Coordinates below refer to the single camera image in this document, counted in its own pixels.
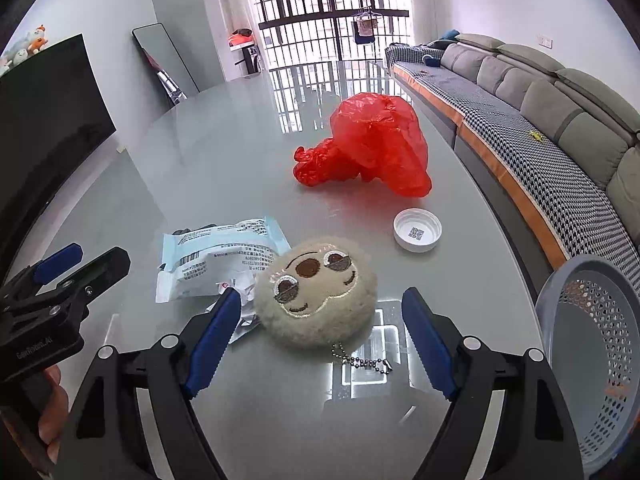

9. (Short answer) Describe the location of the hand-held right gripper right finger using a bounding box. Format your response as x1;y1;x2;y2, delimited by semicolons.
401;287;586;480

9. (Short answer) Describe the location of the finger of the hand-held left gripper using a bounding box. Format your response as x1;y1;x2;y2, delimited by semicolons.
22;246;132;323
0;243;83;306

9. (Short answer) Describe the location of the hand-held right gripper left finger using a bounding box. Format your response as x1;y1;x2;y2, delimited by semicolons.
59;287;243;480

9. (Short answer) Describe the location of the white paper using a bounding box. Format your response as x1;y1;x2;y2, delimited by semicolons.
216;280;262;346

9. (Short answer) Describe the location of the light blue mailer bag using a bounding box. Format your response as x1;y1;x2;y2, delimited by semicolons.
156;216;292;304

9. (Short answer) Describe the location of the black plastic piece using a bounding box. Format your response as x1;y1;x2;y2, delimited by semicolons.
172;223;218;237

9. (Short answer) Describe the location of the beige plush sloth keychain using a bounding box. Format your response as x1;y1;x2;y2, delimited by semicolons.
254;239;394;376

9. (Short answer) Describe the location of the white plastic lid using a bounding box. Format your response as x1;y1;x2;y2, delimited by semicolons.
393;208;443;253

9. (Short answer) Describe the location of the grey perforated plastic basket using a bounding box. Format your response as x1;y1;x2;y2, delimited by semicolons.
535;254;640;478

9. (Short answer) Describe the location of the red plastic bag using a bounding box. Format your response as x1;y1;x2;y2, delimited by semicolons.
293;92;432;198

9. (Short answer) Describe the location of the person's left hand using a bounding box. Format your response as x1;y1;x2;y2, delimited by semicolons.
37;364;69;466

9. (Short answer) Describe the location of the black television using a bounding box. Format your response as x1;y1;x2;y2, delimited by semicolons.
0;34;118;281

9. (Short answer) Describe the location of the grey sofa with houndstooth cover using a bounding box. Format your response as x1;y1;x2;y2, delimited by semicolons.
385;42;640;272

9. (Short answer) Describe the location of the white plush toy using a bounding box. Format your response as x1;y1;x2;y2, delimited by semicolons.
9;39;32;67

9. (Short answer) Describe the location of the orange plush toy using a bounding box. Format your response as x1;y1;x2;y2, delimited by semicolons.
27;24;52;56

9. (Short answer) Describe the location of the leaning floor mirror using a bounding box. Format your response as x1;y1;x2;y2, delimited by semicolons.
132;23;201;106

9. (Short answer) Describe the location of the white side table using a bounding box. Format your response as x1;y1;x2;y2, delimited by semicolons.
227;27;264;79

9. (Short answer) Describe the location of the grey fabric sofa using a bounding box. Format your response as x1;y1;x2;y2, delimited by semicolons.
430;32;640;223

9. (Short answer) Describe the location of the clothes drying stand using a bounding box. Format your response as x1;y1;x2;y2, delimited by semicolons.
350;7;387;64

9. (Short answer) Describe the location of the black window grille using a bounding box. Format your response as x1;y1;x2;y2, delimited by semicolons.
245;0;412;75

